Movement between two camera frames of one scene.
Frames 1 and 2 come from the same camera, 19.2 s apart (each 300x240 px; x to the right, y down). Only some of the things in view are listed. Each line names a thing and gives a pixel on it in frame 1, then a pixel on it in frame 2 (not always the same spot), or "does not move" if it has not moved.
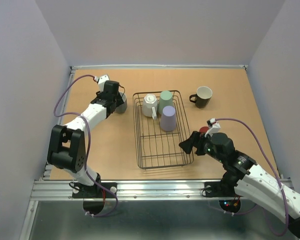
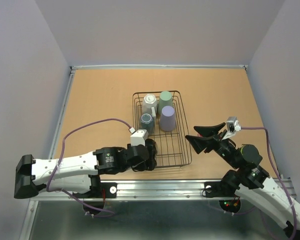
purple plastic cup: [168, 120] does not move
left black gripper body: [118, 100] to [140, 167]
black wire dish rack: [157, 148] does not move
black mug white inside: [202, 97] to [151, 163]
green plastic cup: [165, 99] does not move
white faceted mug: [150, 106] does not move
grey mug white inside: [122, 108] to [147, 123]
